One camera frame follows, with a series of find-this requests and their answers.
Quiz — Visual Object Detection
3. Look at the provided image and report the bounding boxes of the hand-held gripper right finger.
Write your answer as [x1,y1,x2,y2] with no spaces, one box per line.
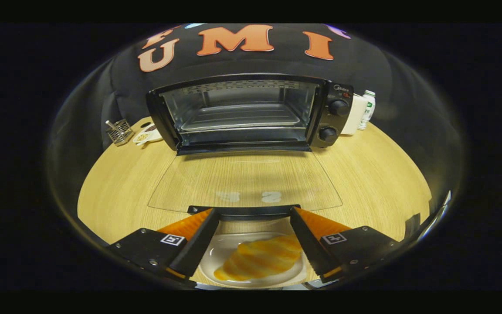
[289,206,402,283]

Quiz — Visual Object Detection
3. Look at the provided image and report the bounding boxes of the black toaster oven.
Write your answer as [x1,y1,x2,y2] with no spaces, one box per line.
[146,73,355,216]

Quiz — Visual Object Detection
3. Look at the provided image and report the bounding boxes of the white divided snack dish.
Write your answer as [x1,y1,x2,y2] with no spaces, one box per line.
[132,123,163,146]

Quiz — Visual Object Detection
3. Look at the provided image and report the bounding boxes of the white bottle green label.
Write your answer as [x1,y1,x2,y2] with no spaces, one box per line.
[358,90,376,130]

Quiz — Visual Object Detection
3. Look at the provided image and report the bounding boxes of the golden croissant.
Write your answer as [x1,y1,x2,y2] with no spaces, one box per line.
[213,235,302,282]

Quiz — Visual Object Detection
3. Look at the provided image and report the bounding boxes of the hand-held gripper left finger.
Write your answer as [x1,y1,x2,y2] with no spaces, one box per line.
[105,208,220,284]

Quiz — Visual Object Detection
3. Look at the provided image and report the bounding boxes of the wire mesh holder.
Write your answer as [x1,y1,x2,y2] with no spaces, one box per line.
[105,119,135,146]

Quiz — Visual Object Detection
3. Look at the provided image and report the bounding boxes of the white toaster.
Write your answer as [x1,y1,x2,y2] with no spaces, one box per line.
[340,94,368,136]

